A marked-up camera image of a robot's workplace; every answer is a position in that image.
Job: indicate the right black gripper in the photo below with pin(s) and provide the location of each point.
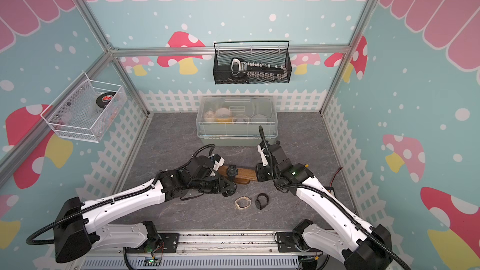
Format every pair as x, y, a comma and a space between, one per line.
259, 167

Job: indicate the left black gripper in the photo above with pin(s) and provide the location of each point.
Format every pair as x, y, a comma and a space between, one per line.
219, 189

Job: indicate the large black digital watch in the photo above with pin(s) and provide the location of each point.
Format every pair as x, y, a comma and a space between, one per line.
232, 172

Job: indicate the wooden watch stand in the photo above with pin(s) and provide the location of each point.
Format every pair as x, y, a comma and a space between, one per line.
244, 177

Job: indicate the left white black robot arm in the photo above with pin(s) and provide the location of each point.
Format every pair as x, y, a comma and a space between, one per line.
81, 227

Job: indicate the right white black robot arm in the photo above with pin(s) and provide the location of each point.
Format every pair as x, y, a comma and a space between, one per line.
353, 241

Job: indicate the clear plastic storage box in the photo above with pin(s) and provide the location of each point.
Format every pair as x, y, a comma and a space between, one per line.
235, 120

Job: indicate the green circuit board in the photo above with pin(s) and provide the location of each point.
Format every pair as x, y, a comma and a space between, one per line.
152, 262

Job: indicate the black tape roll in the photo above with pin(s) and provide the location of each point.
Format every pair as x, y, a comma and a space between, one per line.
104, 99

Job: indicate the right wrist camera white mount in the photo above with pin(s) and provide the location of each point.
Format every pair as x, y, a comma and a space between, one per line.
263, 154

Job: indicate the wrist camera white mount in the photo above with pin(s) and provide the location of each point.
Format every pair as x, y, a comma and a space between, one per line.
217, 160
263, 154

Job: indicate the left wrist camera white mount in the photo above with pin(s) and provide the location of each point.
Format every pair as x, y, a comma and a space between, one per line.
217, 160

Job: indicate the beige strap watch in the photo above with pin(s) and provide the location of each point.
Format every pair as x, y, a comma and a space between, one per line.
243, 203

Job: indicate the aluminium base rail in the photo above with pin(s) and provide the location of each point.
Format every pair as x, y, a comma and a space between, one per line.
209, 250

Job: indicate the black wire mesh basket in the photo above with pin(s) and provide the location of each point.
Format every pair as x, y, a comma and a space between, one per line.
252, 62

